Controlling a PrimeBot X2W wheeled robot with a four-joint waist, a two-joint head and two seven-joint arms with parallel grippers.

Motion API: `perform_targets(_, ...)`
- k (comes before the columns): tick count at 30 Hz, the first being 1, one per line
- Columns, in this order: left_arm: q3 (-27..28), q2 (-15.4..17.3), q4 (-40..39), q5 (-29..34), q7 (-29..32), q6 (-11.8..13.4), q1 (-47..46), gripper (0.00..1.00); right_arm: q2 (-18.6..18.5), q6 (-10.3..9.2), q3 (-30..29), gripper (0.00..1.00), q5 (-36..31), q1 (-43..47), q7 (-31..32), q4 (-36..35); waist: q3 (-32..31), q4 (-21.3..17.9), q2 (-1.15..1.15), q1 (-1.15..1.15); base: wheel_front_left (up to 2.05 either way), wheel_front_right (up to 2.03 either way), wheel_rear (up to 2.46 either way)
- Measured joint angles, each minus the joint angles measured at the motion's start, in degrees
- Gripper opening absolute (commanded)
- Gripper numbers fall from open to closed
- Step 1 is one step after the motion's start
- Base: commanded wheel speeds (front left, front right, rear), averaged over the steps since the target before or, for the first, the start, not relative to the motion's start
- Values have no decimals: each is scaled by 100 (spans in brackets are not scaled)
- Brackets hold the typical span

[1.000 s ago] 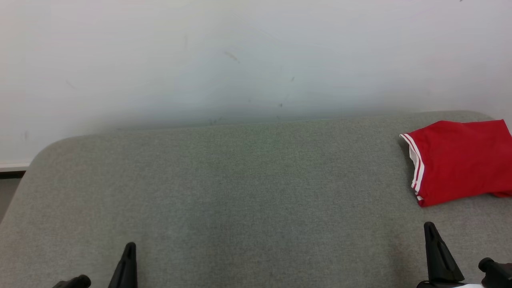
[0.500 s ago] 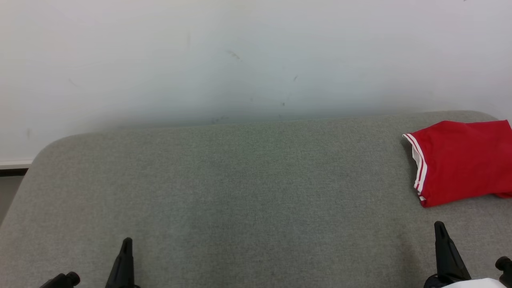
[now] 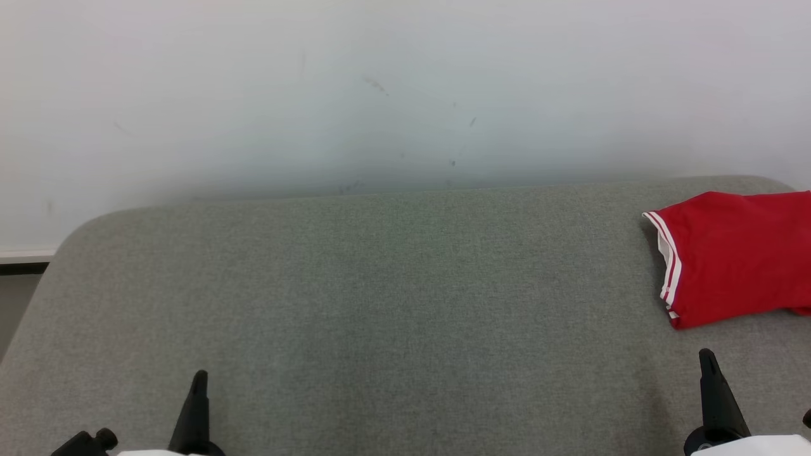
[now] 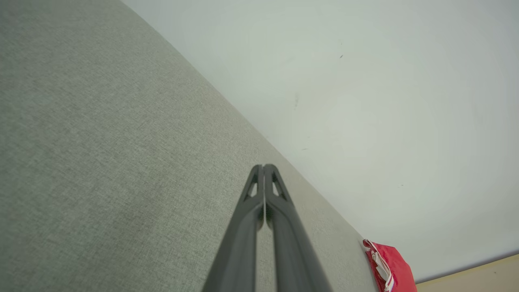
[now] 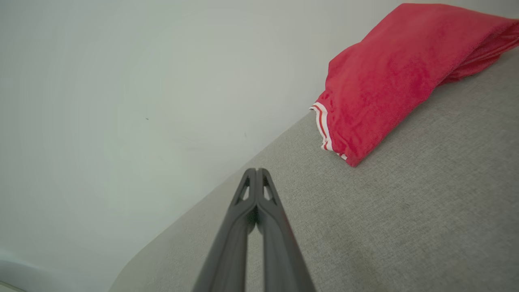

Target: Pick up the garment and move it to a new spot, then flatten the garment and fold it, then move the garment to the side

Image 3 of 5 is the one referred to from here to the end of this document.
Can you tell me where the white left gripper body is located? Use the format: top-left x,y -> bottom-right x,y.
117,440 -> 226,456

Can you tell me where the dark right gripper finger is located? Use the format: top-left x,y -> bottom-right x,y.
700,349 -> 720,433
706,349 -> 748,430

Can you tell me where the red white basketball jersey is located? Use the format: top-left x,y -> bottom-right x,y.
642,190 -> 811,331

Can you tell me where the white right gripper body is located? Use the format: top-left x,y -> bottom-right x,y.
684,427 -> 811,456

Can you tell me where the white and black wall baseboard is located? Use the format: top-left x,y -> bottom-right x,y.
0,249 -> 56,276

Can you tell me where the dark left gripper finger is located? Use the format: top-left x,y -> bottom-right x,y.
171,371 -> 201,445
196,371 -> 213,443

